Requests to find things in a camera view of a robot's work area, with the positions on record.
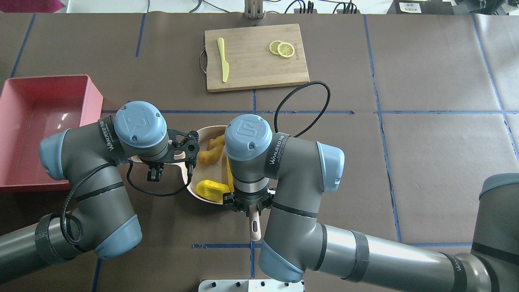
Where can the aluminium frame post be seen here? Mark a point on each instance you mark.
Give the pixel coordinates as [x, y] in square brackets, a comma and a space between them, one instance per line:
[253, 9]

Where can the magenta cloth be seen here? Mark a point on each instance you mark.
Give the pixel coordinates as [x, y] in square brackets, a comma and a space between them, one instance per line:
[30, 6]

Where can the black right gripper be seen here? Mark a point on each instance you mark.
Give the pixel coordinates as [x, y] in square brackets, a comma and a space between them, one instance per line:
[248, 204]

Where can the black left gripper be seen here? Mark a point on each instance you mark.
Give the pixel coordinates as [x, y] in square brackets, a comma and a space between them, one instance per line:
[154, 173]

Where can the beige plastic dustpan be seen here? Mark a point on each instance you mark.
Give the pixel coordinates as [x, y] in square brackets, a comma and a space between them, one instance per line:
[216, 171]

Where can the yellow toy knife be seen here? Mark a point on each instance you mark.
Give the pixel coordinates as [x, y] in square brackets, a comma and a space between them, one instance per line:
[224, 63]

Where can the orange toy ginger root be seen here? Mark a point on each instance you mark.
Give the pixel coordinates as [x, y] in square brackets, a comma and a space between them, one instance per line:
[216, 146]

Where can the black box with label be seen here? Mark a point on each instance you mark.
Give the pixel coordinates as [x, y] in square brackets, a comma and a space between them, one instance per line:
[423, 7]

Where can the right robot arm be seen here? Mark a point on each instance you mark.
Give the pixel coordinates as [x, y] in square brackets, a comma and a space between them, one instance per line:
[416, 202]

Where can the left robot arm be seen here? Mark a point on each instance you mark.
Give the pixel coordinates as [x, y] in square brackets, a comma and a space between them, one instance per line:
[97, 214]

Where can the wooden cutting board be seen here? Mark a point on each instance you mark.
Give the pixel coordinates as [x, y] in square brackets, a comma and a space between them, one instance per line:
[252, 66]

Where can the pink plastic bin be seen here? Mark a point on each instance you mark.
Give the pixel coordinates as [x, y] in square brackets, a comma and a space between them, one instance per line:
[34, 108]

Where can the lemon slice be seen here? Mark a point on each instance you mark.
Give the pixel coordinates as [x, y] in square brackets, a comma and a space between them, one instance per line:
[273, 47]
[285, 50]

